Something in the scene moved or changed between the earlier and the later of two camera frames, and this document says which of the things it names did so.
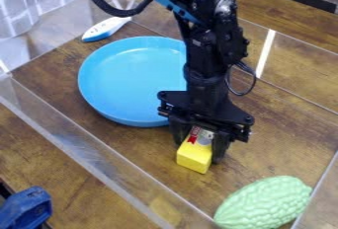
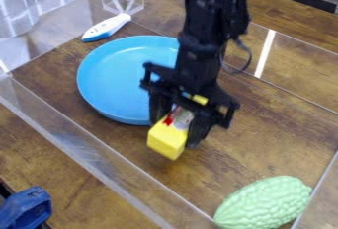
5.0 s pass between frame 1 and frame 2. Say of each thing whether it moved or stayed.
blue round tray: stayed
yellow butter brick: moved
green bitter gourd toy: stayed
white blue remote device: stayed
